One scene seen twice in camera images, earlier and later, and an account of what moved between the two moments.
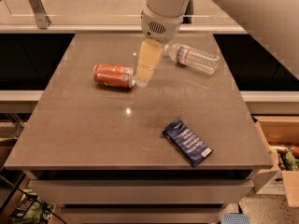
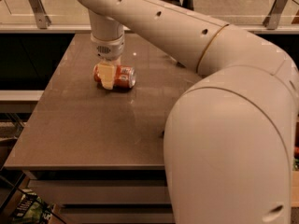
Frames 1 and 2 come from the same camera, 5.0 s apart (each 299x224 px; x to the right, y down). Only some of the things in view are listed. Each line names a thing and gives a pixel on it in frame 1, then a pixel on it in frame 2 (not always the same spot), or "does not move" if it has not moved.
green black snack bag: (33, 210) does not move
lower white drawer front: (141, 215) does not move
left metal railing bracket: (43, 20) does not move
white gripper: (159, 27) to (107, 49)
